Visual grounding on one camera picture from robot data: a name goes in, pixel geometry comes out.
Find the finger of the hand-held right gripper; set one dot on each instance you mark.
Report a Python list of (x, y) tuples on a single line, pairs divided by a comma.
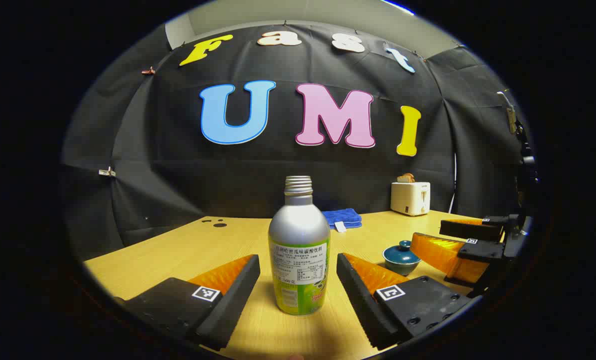
[(443, 257), (465, 230)]

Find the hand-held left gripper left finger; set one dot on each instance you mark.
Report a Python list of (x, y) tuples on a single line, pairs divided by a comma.
[(232, 305)]

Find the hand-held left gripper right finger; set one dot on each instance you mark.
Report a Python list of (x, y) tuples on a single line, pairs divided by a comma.
[(360, 300)]

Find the silver green-label water bottle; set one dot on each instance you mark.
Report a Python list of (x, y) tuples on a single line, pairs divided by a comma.
[(299, 235)]

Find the white toaster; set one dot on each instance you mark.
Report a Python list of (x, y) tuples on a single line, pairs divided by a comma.
[(409, 199)]

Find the brown bread slice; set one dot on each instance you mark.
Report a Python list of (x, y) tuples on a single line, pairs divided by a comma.
[(406, 177)]

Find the blue folded towel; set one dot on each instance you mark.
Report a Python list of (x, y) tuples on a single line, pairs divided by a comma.
[(342, 217)]

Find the black backdrop cloth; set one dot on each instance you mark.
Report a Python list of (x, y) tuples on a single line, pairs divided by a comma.
[(177, 165)]

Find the white cloth clip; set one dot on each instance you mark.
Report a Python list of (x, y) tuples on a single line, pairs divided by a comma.
[(106, 172)]

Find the red cloth clip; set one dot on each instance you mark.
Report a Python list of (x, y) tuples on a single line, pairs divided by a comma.
[(148, 71)]

